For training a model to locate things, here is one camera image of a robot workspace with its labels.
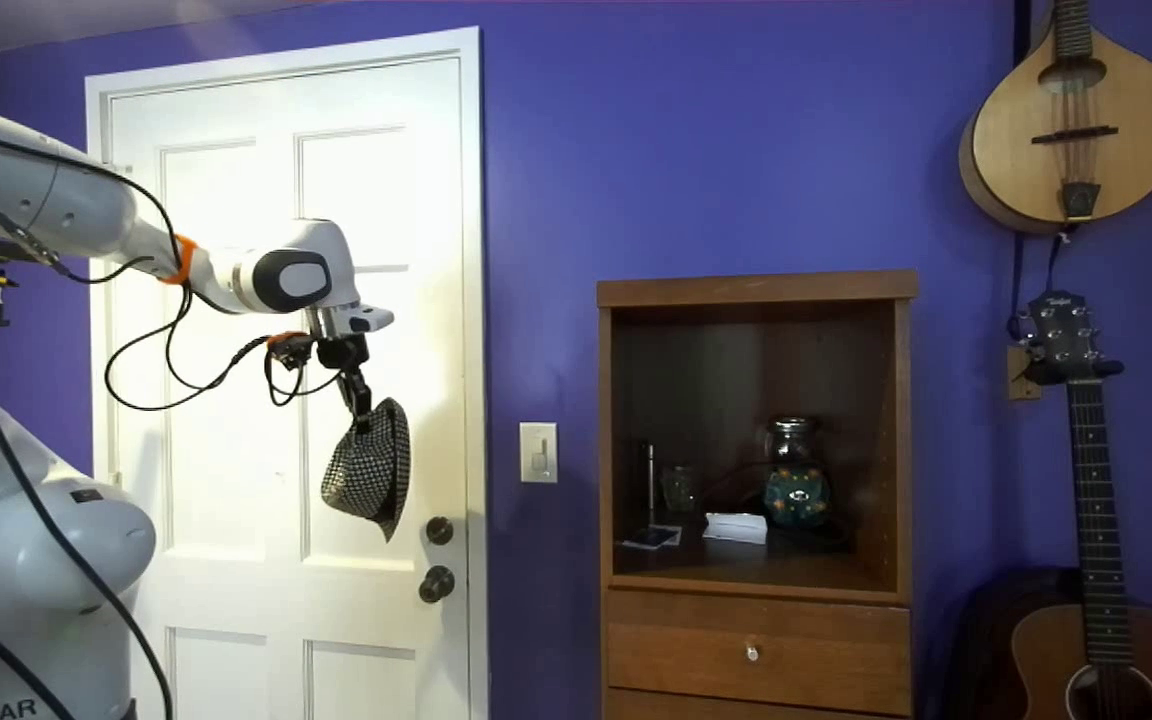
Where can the brown acoustic guitar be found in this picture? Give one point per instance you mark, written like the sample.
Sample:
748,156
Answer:
1097,534

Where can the round metal drawer knob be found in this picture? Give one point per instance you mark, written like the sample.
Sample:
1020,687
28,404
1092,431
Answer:
752,655

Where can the dark glass on shelf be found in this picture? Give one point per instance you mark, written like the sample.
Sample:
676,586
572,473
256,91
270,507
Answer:
664,515

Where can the dark round door knob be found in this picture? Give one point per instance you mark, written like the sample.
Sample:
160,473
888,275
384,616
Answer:
439,580

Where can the small white box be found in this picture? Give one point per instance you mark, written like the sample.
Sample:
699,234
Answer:
738,530

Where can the dark round deadbolt lock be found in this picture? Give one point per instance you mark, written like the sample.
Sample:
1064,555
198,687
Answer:
439,530

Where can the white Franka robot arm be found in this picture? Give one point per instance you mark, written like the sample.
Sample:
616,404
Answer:
28,203

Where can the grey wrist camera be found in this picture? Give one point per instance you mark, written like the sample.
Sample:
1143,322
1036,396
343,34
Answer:
369,322

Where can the brown wooden cabinet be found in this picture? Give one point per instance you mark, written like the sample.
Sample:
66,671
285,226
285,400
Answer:
758,614

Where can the white panel door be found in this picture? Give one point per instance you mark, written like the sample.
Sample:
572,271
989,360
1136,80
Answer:
280,400

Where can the tan wooden mandolin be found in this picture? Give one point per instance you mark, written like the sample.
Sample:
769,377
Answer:
1068,134

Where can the white light switch plate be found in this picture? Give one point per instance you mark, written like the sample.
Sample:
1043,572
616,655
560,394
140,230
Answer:
537,454

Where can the tan paper tag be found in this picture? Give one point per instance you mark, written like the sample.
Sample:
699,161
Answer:
1020,377

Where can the dark patterned vase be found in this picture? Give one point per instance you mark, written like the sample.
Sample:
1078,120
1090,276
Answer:
798,486

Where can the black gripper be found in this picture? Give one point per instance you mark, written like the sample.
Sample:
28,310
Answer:
343,348

